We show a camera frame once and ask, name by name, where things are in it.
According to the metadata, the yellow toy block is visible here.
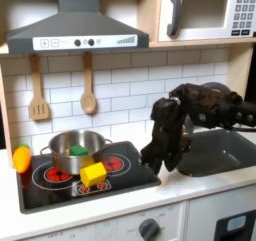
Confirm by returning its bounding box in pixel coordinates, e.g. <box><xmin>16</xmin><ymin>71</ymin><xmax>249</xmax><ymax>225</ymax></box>
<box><xmin>79</xmin><ymin>161</ymin><xmax>108</xmax><ymax>188</ymax></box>

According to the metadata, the black stove top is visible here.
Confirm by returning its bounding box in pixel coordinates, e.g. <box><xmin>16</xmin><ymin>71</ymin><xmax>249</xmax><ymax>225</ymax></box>
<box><xmin>15</xmin><ymin>140</ymin><xmax>162</xmax><ymax>215</ymax></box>

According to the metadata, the slotted wooden spatula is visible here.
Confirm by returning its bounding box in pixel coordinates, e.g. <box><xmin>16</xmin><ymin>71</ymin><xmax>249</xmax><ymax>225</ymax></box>
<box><xmin>28</xmin><ymin>53</ymin><xmax>51</xmax><ymax>122</ymax></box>

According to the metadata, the light wooden shelf board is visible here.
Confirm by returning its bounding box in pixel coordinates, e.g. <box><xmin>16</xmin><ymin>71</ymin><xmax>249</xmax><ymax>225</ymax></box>
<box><xmin>148</xmin><ymin>37</ymin><xmax>256</xmax><ymax>49</ymax></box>

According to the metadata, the black door window panel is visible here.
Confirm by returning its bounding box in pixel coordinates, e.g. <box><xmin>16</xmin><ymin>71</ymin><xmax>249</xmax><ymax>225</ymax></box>
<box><xmin>213</xmin><ymin>209</ymin><xmax>256</xmax><ymax>241</ymax></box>

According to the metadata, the grey stove knob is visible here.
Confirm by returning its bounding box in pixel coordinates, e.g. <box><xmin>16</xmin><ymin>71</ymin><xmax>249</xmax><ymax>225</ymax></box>
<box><xmin>138</xmin><ymin>217</ymin><xmax>161</xmax><ymax>241</ymax></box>

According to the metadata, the white cabinet door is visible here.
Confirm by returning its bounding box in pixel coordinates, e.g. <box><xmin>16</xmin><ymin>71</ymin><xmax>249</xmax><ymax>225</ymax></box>
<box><xmin>184</xmin><ymin>184</ymin><xmax>256</xmax><ymax>241</ymax></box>

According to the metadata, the white toy microwave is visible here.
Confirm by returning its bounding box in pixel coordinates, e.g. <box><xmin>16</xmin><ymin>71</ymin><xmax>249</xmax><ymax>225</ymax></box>
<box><xmin>158</xmin><ymin>0</ymin><xmax>256</xmax><ymax>43</ymax></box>

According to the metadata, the wide wooden side panel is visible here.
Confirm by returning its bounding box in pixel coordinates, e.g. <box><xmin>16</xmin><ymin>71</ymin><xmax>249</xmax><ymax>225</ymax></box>
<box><xmin>228</xmin><ymin>43</ymin><xmax>255</xmax><ymax>99</ymax></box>

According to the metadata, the wooden spoon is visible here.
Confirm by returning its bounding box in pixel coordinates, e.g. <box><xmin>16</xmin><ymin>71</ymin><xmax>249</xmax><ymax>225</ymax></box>
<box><xmin>80</xmin><ymin>51</ymin><xmax>98</xmax><ymax>116</ymax></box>

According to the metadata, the orange toy carrot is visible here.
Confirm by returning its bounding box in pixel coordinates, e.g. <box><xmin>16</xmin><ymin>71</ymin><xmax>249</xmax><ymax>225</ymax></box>
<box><xmin>12</xmin><ymin>144</ymin><xmax>33</xmax><ymax>175</ymax></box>

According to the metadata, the dark grey sink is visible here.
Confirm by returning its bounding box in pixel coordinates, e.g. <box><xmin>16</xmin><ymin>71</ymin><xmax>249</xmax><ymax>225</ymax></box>
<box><xmin>176</xmin><ymin>128</ymin><xmax>256</xmax><ymax>178</ymax></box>

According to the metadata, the steel pot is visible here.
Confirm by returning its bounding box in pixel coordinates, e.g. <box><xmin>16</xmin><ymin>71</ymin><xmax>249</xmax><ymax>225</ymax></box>
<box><xmin>39</xmin><ymin>129</ymin><xmax>114</xmax><ymax>176</ymax></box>

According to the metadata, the narrow wooden side post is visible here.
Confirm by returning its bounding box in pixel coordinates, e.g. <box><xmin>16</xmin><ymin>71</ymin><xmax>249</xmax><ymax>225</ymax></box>
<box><xmin>0</xmin><ymin>63</ymin><xmax>15</xmax><ymax>170</ymax></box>

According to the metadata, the grey extractor hood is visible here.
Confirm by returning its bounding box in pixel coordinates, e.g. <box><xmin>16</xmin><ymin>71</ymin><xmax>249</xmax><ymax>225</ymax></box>
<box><xmin>5</xmin><ymin>0</ymin><xmax>150</xmax><ymax>56</ymax></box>

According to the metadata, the white oven control panel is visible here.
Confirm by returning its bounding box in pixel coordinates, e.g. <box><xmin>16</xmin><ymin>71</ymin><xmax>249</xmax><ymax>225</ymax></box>
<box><xmin>21</xmin><ymin>200</ymin><xmax>188</xmax><ymax>241</ymax></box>

